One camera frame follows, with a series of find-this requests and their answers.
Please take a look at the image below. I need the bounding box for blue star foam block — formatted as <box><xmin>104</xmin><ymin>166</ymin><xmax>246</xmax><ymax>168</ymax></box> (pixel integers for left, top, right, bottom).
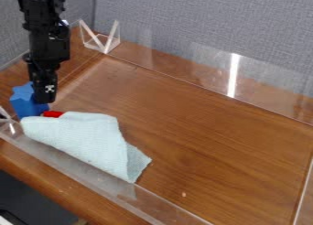
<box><xmin>9</xmin><ymin>82</ymin><xmax>49</xmax><ymax>119</ymax></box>

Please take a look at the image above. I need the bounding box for red block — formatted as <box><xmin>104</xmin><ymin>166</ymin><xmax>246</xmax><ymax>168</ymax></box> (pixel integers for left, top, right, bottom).
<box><xmin>43</xmin><ymin>111</ymin><xmax>64</xmax><ymax>118</ymax></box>

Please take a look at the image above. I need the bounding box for clear acrylic left bracket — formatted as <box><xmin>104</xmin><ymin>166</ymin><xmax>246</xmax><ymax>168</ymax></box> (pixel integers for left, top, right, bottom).
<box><xmin>0</xmin><ymin>106</ymin><xmax>17</xmax><ymax>136</ymax></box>

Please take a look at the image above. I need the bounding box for light blue cloth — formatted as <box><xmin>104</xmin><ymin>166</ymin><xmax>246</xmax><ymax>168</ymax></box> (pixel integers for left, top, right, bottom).
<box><xmin>21</xmin><ymin>112</ymin><xmax>151</xmax><ymax>183</ymax></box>

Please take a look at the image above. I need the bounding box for clear acrylic corner bracket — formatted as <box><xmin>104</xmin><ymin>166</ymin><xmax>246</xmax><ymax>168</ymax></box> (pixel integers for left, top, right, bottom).
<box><xmin>78</xmin><ymin>20</ymin><xmax>120</xmax><ymax>55</ymax></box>

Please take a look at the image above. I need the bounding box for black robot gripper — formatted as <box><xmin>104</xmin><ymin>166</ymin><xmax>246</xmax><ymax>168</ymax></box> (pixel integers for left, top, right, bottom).
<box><xmin>17</xmin><ymin>0</ymin><xmax>71</xmax><ymax>103</ymax></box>

